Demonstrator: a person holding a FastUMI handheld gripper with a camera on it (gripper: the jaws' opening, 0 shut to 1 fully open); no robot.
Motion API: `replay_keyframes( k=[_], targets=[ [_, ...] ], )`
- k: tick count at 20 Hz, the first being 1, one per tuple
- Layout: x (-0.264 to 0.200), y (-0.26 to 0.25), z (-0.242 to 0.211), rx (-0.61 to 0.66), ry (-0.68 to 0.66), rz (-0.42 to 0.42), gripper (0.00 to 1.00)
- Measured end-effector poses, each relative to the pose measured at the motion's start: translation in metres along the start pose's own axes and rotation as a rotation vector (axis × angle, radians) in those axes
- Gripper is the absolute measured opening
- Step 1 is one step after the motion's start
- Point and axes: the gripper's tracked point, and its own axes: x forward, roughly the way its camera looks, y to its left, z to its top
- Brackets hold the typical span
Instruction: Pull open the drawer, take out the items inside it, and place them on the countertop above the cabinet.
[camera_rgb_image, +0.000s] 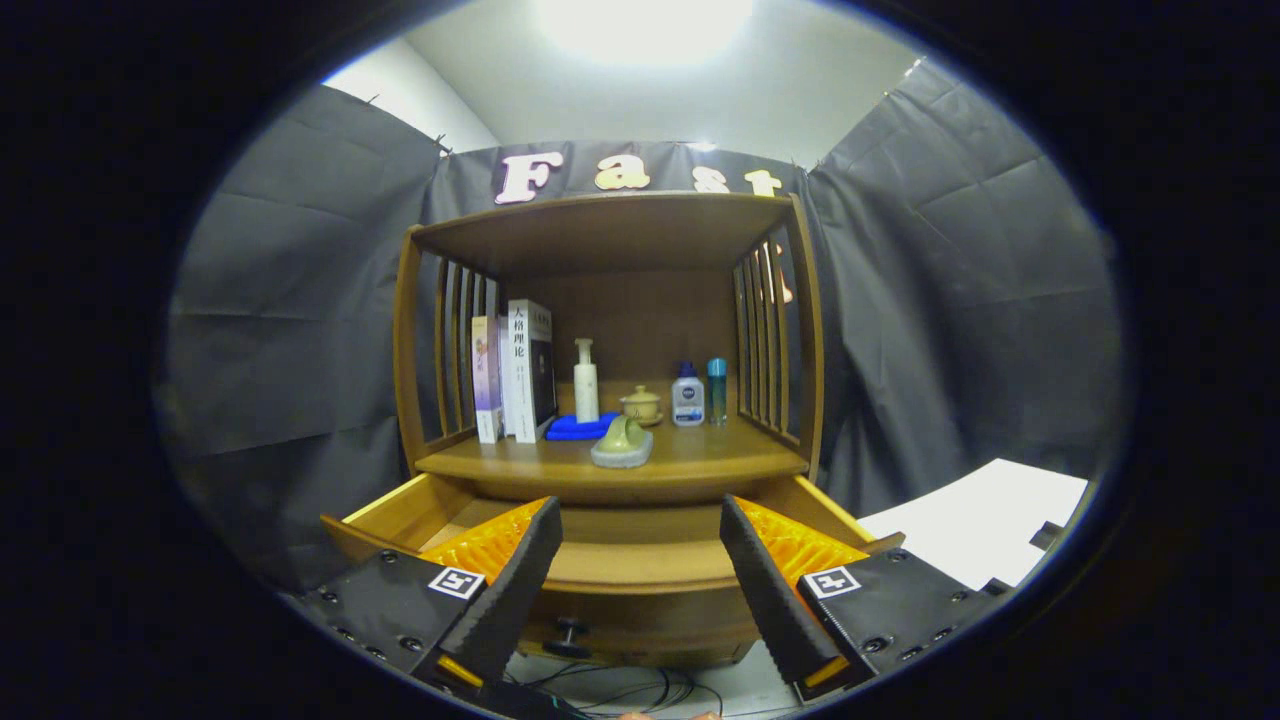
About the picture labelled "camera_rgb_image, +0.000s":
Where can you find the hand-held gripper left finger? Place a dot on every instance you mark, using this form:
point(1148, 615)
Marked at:
point(515, 600)

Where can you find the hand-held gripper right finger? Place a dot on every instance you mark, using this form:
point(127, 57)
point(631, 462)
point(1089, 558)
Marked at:
point(765, 600)

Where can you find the wooden drawer with black knob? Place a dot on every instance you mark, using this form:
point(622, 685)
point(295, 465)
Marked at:
point(640, 565)

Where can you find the green scrub brush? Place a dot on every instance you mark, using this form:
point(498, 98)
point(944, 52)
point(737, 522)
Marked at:
point(622, 445)

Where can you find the brown wooden countertop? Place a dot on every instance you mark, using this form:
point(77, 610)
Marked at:
point(700, 455)

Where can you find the brown wooden cabinet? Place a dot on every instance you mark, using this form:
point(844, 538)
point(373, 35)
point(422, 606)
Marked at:
point(650, 320)

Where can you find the blue folded cloth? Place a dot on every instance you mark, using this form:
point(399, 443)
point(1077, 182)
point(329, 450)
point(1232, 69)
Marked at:
point(570, 428)

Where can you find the white bottle with blue cap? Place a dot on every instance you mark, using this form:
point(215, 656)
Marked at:
point(688, 400)

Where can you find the slim teal bottle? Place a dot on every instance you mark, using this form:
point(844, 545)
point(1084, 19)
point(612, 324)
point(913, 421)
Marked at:
point(717, 390)

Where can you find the white pump bottle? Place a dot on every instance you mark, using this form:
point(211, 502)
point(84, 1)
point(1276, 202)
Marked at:
point(586, 395)

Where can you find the thick white book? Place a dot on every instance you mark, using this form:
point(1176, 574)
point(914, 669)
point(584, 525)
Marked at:
point(520, 380)

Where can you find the purple book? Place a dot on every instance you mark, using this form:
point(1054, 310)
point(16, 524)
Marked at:
point(487, 380)

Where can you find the beige lidded teacup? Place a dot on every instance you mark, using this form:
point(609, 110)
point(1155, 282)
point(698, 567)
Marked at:
point(641, 405)

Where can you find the thin white book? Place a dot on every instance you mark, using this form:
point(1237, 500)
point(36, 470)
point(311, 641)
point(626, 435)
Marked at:
point(504, 360)

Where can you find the black backdrop cloth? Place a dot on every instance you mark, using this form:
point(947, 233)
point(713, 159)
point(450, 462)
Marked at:
point(300, 300)

